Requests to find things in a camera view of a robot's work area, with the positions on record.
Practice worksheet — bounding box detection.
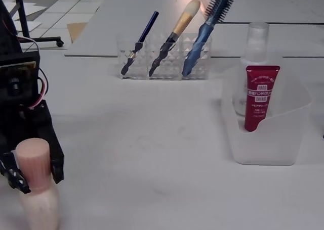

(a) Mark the clear spray bottle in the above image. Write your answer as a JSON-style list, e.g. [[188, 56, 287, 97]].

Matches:
[[232, 22, 270, 117]]

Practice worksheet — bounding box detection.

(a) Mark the makeup brush with tan bristles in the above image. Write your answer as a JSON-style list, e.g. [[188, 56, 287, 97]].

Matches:
[[148, 0, 201, 77]]

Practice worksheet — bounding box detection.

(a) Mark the blue round hairbrush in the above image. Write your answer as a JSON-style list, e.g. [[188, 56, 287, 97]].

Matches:
[[181, 0, 241, 77]]

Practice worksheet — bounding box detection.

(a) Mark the brown cardboard piece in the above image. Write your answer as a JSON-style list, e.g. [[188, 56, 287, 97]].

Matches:
[[67, 22, 89, 44]]

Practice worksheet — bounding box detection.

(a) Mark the clear acrylic organizer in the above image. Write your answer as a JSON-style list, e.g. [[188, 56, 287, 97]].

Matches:
[[116, 32, 213, 80]]

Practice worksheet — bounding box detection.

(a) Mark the pink cosmetic bottle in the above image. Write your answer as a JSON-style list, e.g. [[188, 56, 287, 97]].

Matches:
[[15, 138, 61, 230]]

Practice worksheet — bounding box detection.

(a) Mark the red hand cream tube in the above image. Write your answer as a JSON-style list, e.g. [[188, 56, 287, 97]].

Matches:
[[244, 65, 281, 132]]

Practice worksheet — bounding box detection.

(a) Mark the translucent white plastic bin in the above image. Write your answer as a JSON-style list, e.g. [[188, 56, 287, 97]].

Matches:
[[221, 52, 313, 166]]

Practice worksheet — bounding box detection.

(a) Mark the black wheeled stand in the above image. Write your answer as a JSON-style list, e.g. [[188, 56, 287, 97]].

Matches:
[[14, 0, 64, 48]]

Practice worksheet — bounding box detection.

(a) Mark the thin dark blue brush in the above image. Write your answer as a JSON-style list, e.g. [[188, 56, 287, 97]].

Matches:
[[120, 11, 160, 76]]

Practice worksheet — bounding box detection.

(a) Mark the red white servo cable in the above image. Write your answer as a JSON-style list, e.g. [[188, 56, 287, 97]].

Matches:
[[17, 35, 49, 110]]

